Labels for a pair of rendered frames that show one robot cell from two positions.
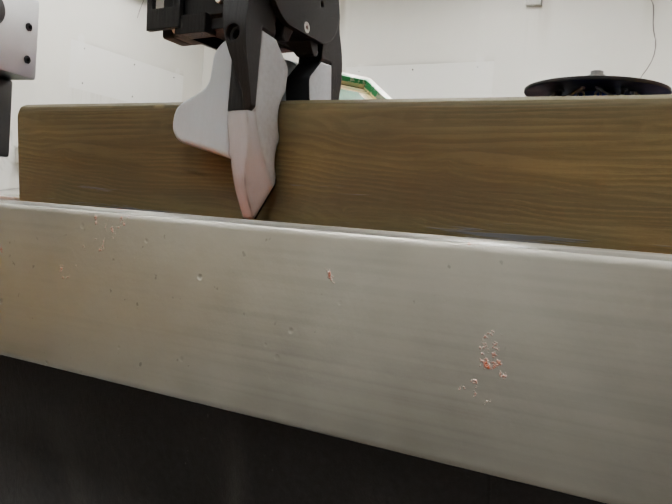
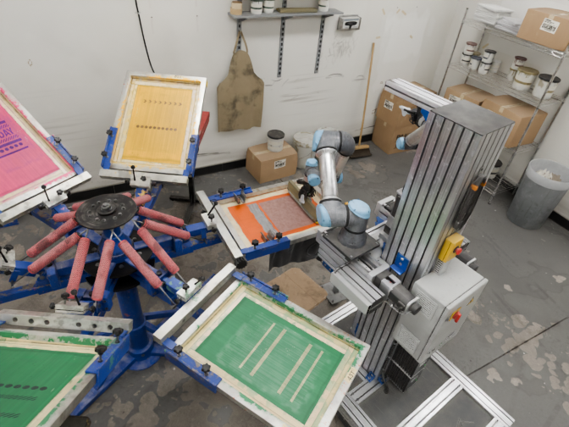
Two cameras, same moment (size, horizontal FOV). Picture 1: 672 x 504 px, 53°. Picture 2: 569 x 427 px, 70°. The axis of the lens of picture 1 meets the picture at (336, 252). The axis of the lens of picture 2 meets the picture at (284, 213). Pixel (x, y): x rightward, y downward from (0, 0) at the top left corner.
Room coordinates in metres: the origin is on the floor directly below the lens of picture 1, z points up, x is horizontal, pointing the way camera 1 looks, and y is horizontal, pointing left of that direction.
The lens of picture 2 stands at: (2.37, 1.07, 2.69)
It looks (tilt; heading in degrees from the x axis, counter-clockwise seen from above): 39 degrees down; 211
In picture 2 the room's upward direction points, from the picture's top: 6 degrees clockwise
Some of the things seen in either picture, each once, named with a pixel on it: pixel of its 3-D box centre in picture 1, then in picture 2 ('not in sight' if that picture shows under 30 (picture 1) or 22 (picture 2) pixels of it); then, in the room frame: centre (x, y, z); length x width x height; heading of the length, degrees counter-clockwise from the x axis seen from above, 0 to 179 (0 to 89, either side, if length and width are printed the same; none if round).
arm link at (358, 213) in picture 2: not in sight; (356, 214); (0.79, 0.56, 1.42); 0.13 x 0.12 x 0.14; 130
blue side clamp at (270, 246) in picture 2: not in sight; (266, 247); (0.88, 0.09, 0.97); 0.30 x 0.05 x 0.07; 152
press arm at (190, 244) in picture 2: not in sight; (220, 238); (0.93, -0.25, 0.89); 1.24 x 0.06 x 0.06; 152
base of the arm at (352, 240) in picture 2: not in sight; (353, 231); (0.78, 0.57, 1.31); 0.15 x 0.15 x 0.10
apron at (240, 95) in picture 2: not in sight; (240, 83); (-0.85, -1.52, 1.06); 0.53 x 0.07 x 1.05; 152
